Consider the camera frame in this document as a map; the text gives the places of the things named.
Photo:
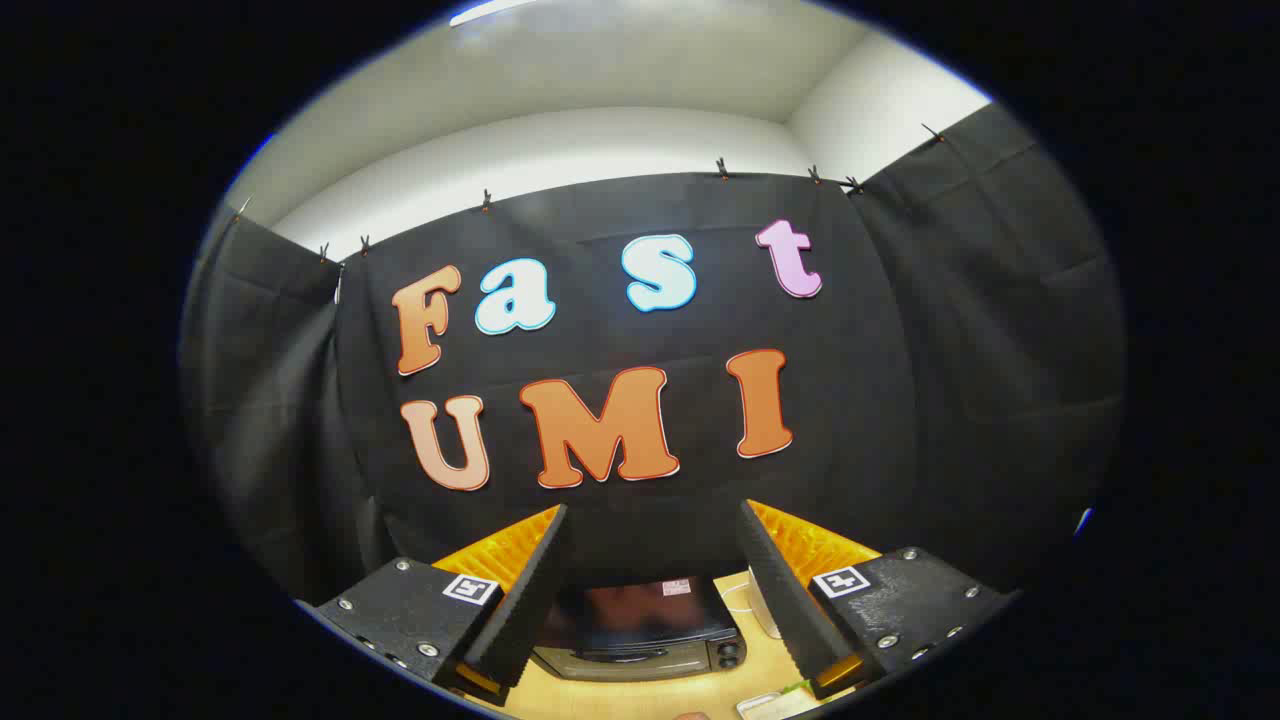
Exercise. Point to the ceiling light strip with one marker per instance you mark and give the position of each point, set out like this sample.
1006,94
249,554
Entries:
490,10

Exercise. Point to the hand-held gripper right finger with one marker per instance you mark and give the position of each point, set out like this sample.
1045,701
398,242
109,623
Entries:
785,600

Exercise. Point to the white pop-up toaster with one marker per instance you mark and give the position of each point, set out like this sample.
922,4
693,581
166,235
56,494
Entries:
765,605

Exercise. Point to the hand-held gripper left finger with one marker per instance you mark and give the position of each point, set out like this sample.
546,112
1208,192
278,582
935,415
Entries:
525,600

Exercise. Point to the black toaster oven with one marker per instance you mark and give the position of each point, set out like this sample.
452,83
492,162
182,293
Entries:
640,625

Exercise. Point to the small white square dish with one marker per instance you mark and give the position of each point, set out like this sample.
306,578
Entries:
765,706

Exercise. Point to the black backdrop cloth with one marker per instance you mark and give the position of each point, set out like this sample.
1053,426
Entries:
900,400

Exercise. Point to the row of black cloth clips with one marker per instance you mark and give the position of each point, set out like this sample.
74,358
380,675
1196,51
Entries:
721,168

